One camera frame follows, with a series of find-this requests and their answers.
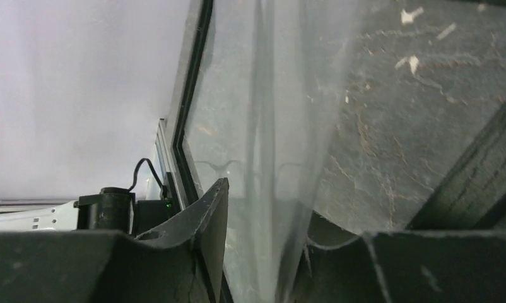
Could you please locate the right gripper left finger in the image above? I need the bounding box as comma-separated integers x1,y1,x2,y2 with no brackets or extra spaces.
0,178,229,302

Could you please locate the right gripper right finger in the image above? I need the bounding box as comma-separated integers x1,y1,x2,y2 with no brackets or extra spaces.
295,214,506,302

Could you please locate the black picture frame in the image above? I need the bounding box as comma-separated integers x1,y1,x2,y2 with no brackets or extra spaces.
173,1,506,302

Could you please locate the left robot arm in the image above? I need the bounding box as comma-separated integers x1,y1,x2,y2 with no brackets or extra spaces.
0,158,180,236

